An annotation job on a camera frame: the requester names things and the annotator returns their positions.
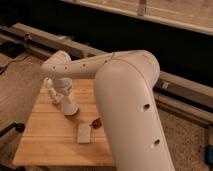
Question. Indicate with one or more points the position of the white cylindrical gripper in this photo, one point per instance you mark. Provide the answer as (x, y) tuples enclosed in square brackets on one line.
[(63, 86)]

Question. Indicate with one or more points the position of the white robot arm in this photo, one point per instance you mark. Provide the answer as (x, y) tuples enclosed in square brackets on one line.
[(123, 90)]

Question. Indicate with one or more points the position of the white cloth piece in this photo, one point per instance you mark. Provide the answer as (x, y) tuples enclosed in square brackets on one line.
[(84, 133)]

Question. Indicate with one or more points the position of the brown sausage toy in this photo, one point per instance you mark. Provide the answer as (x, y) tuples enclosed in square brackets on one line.
[(96, 123)]

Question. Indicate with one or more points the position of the wooden board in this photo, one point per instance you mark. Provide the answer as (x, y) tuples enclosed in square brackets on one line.
[(50, 137)]

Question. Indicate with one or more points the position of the metal rail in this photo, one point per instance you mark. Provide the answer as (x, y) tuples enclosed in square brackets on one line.
[(201, 95)]

